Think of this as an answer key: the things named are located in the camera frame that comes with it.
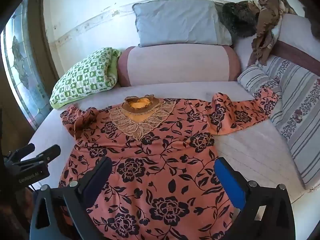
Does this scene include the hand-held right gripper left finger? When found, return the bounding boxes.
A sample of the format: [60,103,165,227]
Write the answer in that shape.
[29,156,113,240]

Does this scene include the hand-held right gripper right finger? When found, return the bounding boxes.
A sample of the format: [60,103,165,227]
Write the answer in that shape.
[214,157,296,240]

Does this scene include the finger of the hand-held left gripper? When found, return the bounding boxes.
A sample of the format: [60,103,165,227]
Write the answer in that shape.
[36,144,61,162]
[7,143,36,160]

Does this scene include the orange black floral blouse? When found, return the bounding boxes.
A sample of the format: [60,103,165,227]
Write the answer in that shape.
[59,92,280,240]

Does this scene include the brown crumpled clothes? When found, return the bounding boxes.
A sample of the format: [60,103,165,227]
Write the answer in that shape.
[247,0,298,67]

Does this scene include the green checkered pillow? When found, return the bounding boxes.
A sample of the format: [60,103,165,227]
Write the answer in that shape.
[49,47,122,110]

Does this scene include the stained glass window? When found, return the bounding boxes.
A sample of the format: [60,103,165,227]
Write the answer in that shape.
[0,0,54,128]

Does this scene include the large striped floral pillow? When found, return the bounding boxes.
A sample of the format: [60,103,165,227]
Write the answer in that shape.
[260,55,320,190]

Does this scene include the small striped floral pillow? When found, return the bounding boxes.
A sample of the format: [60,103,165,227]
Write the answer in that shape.
[237,64,282,98]

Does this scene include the pink bolster cushion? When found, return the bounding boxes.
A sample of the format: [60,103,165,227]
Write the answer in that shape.
[117,44,242,87]

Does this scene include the pale backrest with maroon band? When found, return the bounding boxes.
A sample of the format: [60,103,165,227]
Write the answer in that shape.
[235,12,320,70]

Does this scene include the grey-blue pillow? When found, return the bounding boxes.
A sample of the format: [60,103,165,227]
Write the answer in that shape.
[132,0,234,47]

